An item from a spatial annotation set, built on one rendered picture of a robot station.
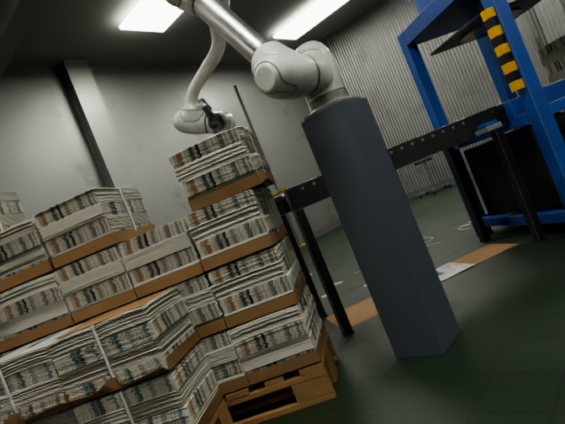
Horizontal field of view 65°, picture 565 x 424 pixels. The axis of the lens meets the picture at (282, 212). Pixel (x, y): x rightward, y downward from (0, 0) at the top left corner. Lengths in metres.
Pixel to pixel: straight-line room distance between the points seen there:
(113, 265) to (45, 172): 3.89
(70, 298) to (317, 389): 1.02
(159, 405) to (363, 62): 7.63
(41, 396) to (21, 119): 4.40
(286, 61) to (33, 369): 1.33
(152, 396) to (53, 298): 0.65
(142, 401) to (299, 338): 0.57
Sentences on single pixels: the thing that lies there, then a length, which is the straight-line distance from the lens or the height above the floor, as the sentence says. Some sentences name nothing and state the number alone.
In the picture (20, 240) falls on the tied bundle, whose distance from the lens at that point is 2.06.
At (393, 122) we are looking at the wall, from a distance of 8.38.
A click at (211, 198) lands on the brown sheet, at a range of 1.68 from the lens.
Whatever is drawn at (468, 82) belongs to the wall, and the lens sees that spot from 7.91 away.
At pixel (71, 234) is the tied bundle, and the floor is 0.94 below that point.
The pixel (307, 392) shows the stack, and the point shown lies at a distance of 1.78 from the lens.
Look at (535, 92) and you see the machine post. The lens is 2.72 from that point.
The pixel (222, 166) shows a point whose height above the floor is 0.94.
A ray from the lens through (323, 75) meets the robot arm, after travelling 1.73.
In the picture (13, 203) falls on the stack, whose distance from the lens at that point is 2.49.
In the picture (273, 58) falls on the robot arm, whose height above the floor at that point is 1.20.
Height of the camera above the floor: 0.72
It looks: level
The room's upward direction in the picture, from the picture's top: 22 degrees counter-clockwise
